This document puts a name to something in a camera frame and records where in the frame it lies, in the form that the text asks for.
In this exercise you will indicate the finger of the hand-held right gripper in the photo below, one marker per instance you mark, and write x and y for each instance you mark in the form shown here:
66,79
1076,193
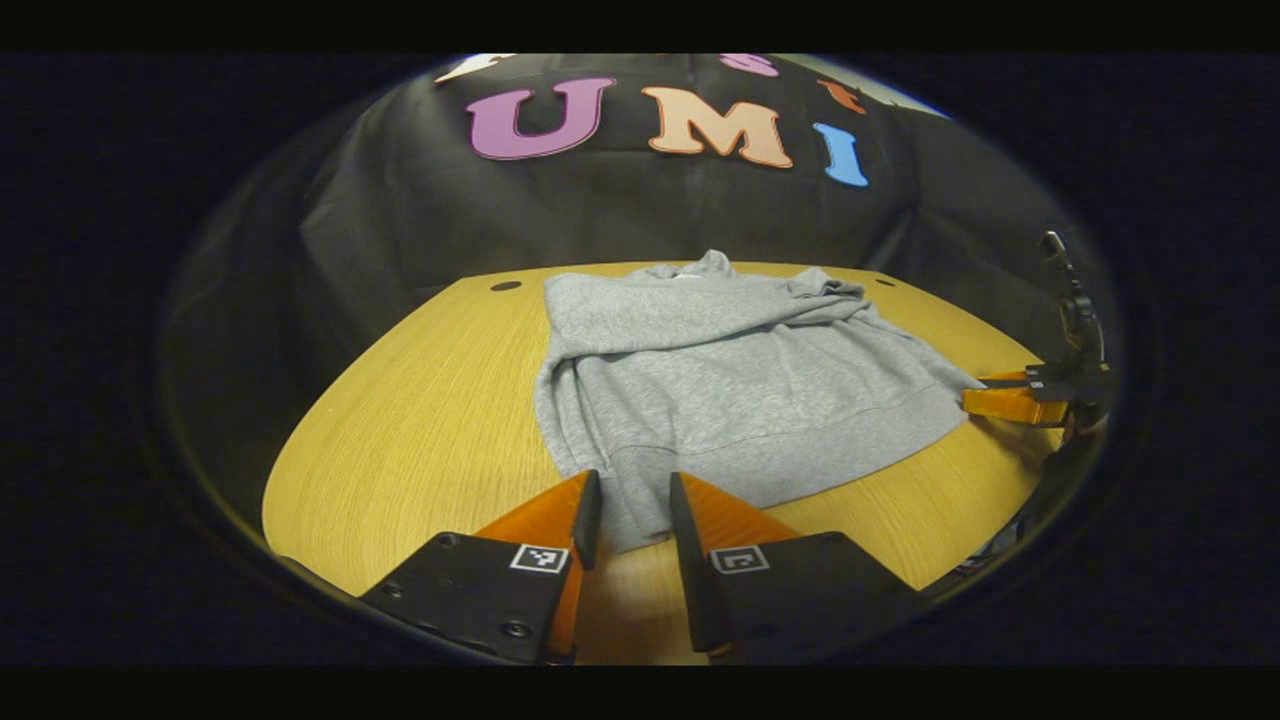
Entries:
1015,405
1005,379

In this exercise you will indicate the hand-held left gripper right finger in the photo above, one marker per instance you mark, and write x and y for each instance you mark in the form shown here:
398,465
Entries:
685,540

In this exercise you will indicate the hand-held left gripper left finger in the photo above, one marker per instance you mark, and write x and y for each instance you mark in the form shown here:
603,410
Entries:
590,515

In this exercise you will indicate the grey sweatshirt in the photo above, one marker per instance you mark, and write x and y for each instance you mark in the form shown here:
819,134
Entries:
730,390

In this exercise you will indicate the black backdrop cloth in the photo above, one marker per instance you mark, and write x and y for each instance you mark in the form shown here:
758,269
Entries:
400,210

